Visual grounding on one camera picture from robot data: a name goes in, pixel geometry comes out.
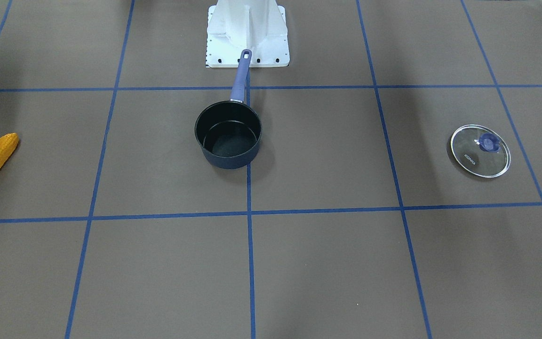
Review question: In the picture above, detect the glass pot lid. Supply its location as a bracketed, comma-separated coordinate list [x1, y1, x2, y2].
[449, 124, 511, 178]

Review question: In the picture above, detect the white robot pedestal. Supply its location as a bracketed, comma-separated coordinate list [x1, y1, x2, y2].
[205, 0, 290, 67]

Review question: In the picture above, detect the dark blue saucepan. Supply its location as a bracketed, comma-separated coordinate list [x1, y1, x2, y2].
[194, 49, 263, 170]

